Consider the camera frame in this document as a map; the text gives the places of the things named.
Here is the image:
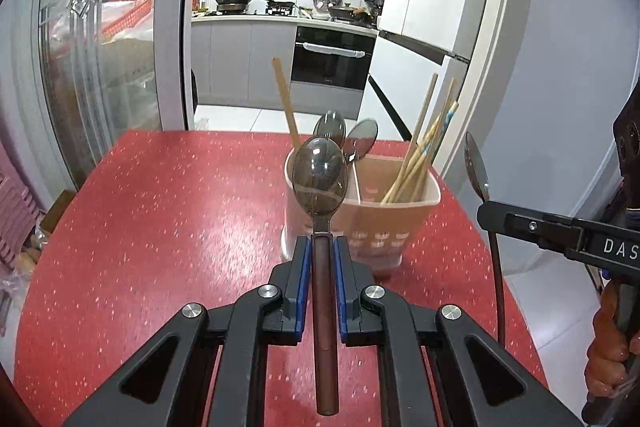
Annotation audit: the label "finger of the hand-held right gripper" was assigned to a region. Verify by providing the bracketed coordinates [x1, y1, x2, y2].
[476, 201, 583, 253]

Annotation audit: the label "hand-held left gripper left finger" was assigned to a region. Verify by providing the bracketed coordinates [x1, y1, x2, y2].
[62, 234, 313, 427]

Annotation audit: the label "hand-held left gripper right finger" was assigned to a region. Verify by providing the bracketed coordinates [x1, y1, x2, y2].
[332, 237, 583, 427]

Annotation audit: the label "beige plastic utensil holder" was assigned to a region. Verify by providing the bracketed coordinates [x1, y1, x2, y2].
[280, 147, 442, 278]

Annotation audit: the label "small thin-handled metal spoon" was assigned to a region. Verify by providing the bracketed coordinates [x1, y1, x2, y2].
[464, 132, 506, 345]

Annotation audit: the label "large dark-handled spoon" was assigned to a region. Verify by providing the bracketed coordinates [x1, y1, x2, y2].
[292, 136, 349, 417]
[342, 118, 379, 160]
[312, 110, 347, 148]

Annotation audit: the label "plain wooden chopstick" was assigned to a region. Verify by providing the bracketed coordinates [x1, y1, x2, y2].
[271, 57, 301, 150]
[395, 78, 457, 202]
[381, 73, 439, 205]
[390, 107, 451, 202]

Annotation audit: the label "person's right hand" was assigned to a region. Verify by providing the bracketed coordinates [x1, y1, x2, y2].
[584, 282, 632, 400]

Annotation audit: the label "blue patterned chopstick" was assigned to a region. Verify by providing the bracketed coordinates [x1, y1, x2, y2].
[422, 101, 460, 158]

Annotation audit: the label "black built-in oven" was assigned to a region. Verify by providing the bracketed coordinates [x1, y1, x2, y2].
[290, 25, 377, 94]

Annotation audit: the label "grey kitchen cabinets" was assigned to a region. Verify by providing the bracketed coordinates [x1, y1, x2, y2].
[191, 17, 296, 110]

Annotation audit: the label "cardboard box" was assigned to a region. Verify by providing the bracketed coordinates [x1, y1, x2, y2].
[37, 189, 78, 233]

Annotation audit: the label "dark cooking pot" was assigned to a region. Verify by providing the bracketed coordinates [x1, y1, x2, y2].
[327, 4, 368, 20]

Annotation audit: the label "glass door cabinet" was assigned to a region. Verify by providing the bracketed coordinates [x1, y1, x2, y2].
[30, 0, 201, 188]

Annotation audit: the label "black wok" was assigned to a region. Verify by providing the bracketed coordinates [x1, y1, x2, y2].
[207, 0, 253, 14]

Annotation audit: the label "pink plastic stool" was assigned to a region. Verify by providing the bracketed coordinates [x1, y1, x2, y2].
[0, 142, 41, 338]

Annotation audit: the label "red plastic basket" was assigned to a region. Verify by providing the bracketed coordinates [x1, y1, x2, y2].
[102, 0, 158, 38]

